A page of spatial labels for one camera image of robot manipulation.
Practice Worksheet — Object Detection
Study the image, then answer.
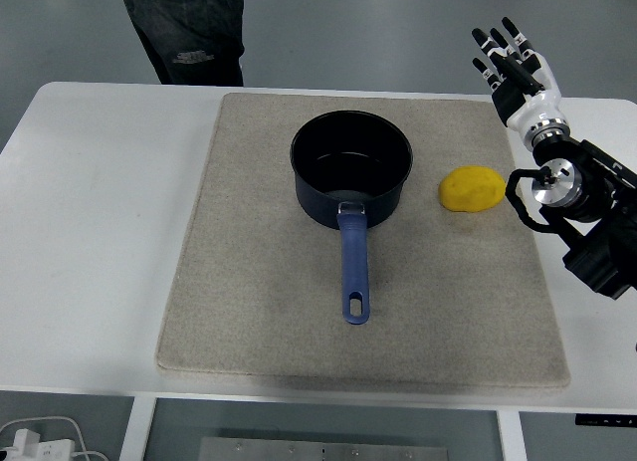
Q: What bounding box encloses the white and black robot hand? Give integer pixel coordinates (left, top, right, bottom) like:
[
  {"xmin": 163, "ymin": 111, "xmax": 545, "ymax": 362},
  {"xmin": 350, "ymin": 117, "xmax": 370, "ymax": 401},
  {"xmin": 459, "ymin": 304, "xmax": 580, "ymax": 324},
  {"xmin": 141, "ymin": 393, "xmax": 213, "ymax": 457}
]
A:
[{"xmin": 470, "ymin": 16, "xmax": 569, "ymax": 134}]

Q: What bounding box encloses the yellow potato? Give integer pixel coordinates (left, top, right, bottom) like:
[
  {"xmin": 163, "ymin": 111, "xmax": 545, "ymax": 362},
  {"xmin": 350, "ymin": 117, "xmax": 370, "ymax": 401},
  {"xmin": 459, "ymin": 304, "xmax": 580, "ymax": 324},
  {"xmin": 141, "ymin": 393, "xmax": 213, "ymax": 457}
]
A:
[{"xmin": 437, "ymin": 165, "xmax": 508, "ymax": 214}]

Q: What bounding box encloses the black table control panel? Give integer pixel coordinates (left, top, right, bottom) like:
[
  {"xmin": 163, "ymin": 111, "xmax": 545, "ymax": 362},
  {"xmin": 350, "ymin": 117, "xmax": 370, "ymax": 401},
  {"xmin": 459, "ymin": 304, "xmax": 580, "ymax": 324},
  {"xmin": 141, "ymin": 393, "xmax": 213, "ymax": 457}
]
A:
[{"xmin": 575, "ymin": 413, "xmax": 637, "ymax": 426}]

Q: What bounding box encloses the white table leg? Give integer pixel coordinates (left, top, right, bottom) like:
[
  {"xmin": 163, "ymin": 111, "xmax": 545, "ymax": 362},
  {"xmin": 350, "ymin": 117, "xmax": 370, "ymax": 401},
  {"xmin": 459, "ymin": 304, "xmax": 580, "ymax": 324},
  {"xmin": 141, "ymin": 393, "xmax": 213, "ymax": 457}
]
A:
[
  {"xmin": 496, "ymin": 409, "xmax": 528, "ymax": 461},
  {"xmin": 118, "ymin": 394, "xmax": 158, "ymax": 461}
]

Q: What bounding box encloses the beige fabric mat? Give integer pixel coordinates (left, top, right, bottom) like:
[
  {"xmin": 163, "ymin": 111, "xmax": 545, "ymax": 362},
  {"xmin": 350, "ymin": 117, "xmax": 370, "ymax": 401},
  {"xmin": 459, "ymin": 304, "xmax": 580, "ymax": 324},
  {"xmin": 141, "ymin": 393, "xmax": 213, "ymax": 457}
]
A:
[{"xmin": 155, "ymin": 92, "xmax": 572, "ymax": 390}]

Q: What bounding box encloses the person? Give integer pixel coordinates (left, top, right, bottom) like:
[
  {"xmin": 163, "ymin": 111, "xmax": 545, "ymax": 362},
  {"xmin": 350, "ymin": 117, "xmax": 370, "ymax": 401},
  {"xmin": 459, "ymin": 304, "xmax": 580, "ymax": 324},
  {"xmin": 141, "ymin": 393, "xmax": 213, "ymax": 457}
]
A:
[{"xmin": 117, "ymin": 0, "xmax": 246, "ymax": 87}]

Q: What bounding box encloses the grey metal plate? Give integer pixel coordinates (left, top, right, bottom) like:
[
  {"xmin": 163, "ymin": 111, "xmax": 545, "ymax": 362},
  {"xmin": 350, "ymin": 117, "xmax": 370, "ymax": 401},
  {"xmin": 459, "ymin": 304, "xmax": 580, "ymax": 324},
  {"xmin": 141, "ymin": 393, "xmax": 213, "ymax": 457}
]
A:
[{"xmin": 198, "ymin": 436, "xmax": 449, "ymax": 461}]

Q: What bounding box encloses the white power strip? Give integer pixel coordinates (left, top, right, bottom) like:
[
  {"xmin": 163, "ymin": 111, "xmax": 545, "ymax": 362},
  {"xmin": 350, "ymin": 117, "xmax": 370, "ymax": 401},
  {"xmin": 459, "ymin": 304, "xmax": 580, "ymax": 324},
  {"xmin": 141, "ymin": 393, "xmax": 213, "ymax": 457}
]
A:
[{"xmin": 0, "ymin": 428, "xmax": 76, "ymax": 461}]

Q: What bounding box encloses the blue pot with handle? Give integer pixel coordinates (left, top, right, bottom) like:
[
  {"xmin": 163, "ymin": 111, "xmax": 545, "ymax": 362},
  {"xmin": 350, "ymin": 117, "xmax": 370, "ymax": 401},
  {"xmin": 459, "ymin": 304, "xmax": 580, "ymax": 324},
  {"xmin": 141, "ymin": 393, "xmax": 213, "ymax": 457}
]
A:
[{"xmin": 290, "ymin": 110, "xmax": 414, "ymax": 326}]

